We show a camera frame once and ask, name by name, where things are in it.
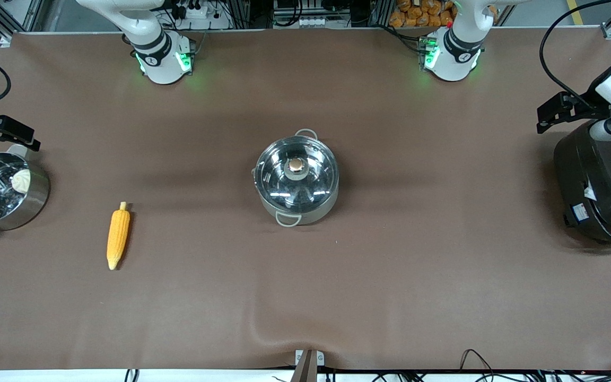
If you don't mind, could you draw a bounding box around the brown table mat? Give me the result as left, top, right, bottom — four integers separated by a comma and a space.
0, 28, 611, 371

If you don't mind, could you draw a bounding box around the pile of orange snacks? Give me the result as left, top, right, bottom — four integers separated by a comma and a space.
389, 0, 499, 28

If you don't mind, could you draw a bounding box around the yellow corn cob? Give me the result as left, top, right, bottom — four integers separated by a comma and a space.
106, 202, 131, 271

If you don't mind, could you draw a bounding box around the steel cooking pot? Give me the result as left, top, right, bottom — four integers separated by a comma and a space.
252, 129, 339, 228

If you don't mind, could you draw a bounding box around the white power strip with plugs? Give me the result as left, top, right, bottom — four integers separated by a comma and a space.
170, 0, 210, 20

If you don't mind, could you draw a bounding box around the white socket strip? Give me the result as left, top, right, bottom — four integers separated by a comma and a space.
295, 16, 334, 28

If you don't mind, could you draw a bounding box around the glass pot lid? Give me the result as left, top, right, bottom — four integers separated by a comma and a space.
256, 137, 339, 213

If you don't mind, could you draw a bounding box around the metal camera post bracket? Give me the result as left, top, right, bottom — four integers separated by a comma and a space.
291, 349, 325, 382

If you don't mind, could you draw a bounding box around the white steamed bun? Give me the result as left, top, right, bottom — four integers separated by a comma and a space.
11, 169, 31, 193

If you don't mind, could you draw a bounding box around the steel steamer pot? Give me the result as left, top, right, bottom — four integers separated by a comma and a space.
0, 144, 51, 239

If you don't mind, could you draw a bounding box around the black rice cooker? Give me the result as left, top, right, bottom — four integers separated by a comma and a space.
554, 119, 611, 251

